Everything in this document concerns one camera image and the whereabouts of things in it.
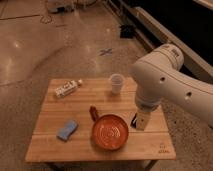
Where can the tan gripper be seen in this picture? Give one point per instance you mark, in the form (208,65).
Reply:
(142,119)

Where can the black striped eraser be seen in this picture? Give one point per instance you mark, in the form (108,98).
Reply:
(133,121)

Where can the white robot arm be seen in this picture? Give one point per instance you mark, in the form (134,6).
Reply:
(157,75)

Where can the wooden folding table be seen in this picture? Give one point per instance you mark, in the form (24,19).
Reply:
(92,124)

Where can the white plastic bottle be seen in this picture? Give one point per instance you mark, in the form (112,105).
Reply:
(67,88)

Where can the blue sponge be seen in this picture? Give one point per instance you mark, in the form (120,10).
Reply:
(65,132)

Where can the black box on floor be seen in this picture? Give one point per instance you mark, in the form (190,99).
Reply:
(127,31)

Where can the orange pan with handle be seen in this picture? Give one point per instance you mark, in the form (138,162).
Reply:
(109,132)

